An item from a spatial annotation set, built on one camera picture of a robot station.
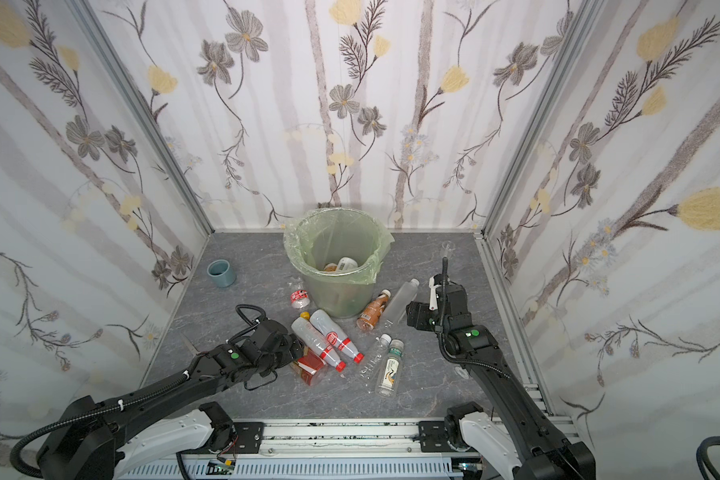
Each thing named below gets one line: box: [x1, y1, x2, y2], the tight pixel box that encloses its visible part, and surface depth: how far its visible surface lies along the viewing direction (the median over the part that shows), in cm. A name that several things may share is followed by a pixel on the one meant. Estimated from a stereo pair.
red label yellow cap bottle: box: [290, 290, 311, 309], surface depth 97 cm
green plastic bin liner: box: [284, 208, 395, 285], surface depth 90 cm
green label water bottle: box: [375, 339, 405, 399], surface depth 82 cm
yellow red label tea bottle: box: [289, 346, 327, 386], surface depth 81 cm
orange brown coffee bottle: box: [356, 289, 392, 331], surface depth 94 cm
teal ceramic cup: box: [207, 259, 236, 288], surface depth 104 cm
